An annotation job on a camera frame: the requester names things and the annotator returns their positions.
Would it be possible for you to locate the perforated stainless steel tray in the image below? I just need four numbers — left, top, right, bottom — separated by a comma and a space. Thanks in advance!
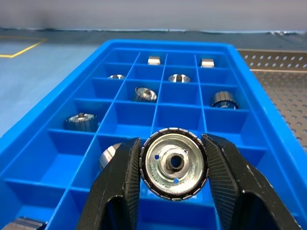
236, 49, 307, 144

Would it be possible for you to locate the blue compartment tray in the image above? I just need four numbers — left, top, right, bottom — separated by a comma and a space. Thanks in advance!
0, 39, 307, 230

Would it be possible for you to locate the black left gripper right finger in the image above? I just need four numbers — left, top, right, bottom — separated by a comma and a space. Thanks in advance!
201, 133, 302, 230

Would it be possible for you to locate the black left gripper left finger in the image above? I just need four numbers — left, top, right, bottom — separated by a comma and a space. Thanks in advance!
76, 137, 142, 230

